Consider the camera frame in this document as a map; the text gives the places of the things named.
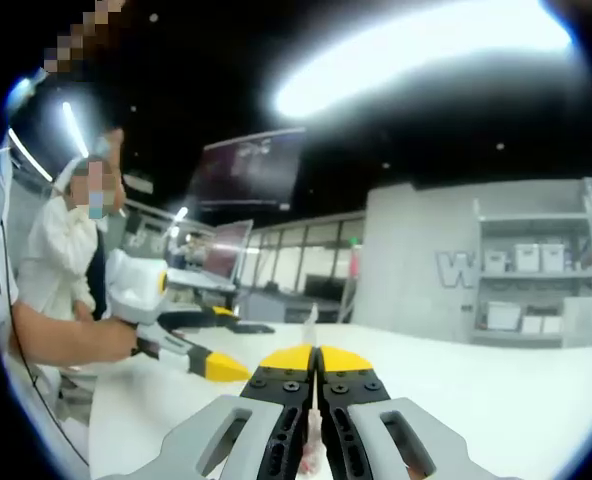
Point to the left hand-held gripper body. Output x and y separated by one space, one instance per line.
136 290

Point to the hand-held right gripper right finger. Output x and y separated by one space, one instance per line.
426 440

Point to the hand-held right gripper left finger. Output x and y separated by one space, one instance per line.
211 435

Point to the clear resealable bag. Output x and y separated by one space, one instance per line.
312 325

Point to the open silver laptop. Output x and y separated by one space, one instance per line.
226 250

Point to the person's left hand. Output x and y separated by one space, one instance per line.
121 342

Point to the black smartphone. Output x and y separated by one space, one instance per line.
253 328

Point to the grey equipment cabinet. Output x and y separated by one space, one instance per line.
276 307

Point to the small black monitor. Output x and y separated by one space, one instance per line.
323 287

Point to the hanging dark monitor screen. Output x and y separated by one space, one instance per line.
246 170

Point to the pink hanging object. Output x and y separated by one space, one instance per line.
356 265

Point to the green exit sign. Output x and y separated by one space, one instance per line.
356 242

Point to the grey leaning panel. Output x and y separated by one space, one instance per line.
586 322

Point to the grey metal shelf unit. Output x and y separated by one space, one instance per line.
526 218

